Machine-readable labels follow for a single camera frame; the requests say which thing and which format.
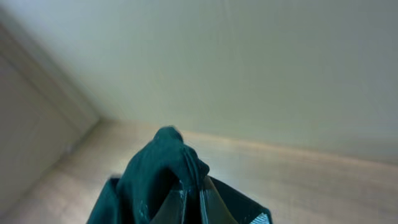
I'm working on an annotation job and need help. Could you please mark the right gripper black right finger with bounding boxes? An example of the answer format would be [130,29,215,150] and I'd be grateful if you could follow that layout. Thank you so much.
[200,176,273,224]

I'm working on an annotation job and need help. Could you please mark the black shorts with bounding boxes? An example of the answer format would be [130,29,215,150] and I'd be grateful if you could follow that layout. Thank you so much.
[88,126,210,223]

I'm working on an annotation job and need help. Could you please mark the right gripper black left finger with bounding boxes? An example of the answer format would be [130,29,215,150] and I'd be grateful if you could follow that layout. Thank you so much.
[150,184,187,224]

